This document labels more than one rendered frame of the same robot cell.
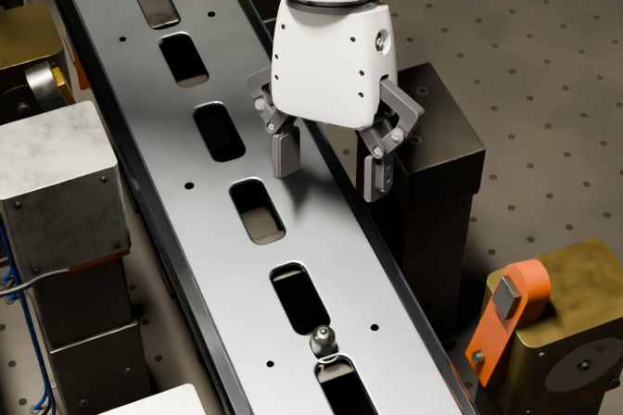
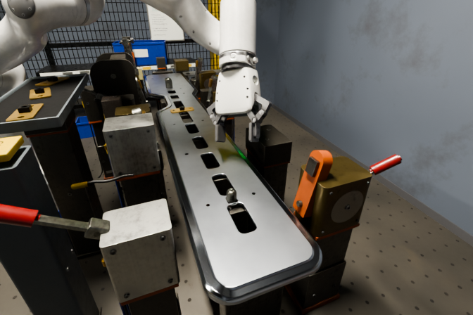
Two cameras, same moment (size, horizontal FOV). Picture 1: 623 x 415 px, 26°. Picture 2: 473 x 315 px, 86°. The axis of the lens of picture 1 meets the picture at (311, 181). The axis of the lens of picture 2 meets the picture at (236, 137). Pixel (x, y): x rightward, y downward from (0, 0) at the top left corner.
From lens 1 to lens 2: 0.67 m
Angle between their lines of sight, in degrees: 24
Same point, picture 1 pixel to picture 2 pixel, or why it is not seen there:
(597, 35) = not seen: hidden behind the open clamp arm
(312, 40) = (229, 81)
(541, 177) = not seen: hidden behind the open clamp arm
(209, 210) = (192, 159)
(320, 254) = (231, 171)
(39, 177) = (122, 126)
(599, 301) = (351, 174)
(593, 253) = (343, 159)
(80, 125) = (144, 117)
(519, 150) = (295, 181)
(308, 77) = (227, 95)
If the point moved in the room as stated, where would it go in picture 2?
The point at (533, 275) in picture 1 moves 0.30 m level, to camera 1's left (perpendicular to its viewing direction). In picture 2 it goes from (324, 152) to (150, 150)
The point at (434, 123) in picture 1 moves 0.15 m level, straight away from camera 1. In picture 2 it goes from (273, 136) to (274, 115)
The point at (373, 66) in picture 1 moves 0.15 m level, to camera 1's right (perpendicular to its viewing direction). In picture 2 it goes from (251, 86) to (322, 86)
